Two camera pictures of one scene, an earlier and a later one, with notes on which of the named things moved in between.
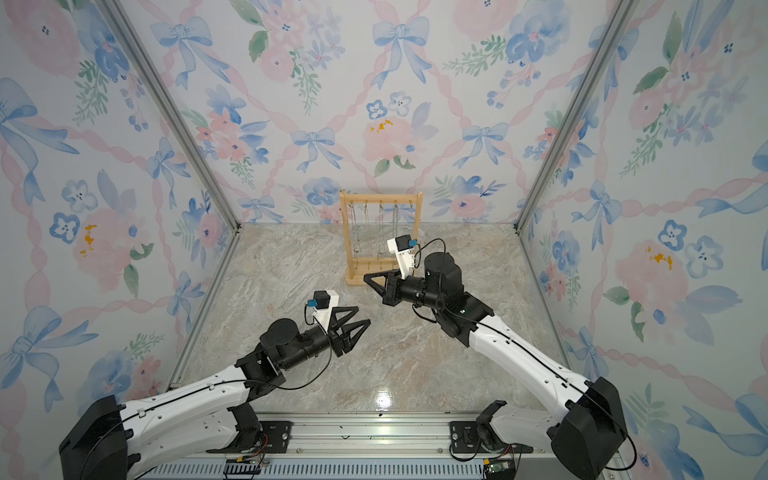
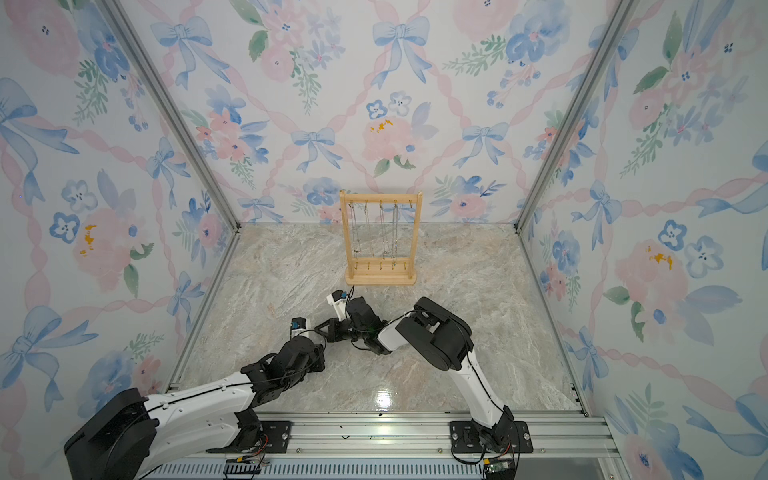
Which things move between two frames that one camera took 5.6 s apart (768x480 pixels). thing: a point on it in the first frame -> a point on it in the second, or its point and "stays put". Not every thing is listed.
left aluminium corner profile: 173,109 stays put
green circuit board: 496,466 stays put
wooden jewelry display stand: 355,266 stays put
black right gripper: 392,289 -> 334,332
